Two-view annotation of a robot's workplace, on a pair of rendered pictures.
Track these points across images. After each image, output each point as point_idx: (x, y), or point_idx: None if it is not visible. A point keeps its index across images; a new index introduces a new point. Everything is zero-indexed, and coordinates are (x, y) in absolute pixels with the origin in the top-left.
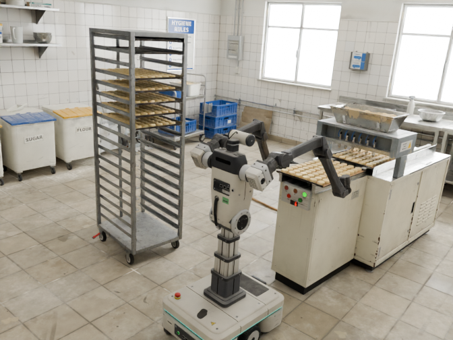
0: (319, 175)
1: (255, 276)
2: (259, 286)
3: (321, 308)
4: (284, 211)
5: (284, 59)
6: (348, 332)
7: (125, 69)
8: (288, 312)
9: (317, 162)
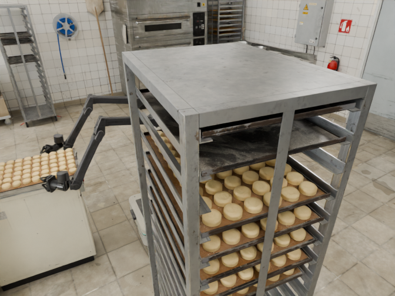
0: (54, 157)
1: (133, 215)
2: (140, 202)
3: (91, 223)
4: (83, 200)
5: None
6: (95, 205)
7: (248, 188)
8: (116, 225)
9: (14, 179)
